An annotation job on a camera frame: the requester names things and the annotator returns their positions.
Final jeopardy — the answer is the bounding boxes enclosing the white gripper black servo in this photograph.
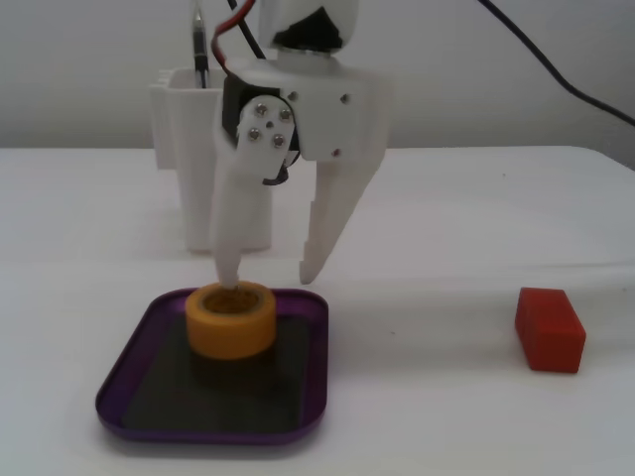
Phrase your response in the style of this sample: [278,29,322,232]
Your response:
[209,57,392,291]

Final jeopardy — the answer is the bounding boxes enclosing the yellow tape roll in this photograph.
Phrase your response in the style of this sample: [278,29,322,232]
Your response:
[185,281,278,361]

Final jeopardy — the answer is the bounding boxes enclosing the white plastic pen holder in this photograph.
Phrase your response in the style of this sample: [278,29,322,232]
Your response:
[148,67,275,255]

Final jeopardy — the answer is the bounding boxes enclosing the black ballpoint pen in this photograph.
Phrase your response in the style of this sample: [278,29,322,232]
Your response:
[191,0,212,91]

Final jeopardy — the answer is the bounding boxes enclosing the purple metal tray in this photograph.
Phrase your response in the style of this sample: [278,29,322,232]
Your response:
[94,287,330,444]

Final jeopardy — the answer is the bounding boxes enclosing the red rectangular block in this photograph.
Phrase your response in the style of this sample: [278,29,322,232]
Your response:
[513,287,588,375]

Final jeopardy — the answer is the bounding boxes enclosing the red and black servo cable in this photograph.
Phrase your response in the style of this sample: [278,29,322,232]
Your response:
[209,0,272,76]

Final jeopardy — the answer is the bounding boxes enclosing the dark thick cable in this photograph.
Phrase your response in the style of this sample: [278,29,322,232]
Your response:
[477,0,635,126]

